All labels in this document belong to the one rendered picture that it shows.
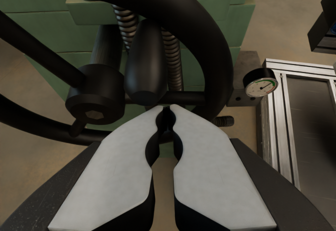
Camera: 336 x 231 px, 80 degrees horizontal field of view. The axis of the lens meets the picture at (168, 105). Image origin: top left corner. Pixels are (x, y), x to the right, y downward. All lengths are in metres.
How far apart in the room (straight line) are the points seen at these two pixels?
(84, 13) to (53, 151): 1.02
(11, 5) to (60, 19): 0.07
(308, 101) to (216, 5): 0.90
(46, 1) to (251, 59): 0.44
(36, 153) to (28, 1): 0.95
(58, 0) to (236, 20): 0.29
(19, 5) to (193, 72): 0.34
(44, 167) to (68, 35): 0.88
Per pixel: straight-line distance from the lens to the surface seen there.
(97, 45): 0.27
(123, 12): 0.23
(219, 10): 0.26
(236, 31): 0.41
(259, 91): 0.46
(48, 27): 0.43
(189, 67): 0.45
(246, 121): 1.18
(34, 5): 0.41
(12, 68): 1.73
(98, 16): 0.26
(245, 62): 0.54
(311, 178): 0.94
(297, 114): 1.04
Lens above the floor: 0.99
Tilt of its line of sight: 58 degrees down
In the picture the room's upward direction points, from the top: 4 degrees counter-clockwise
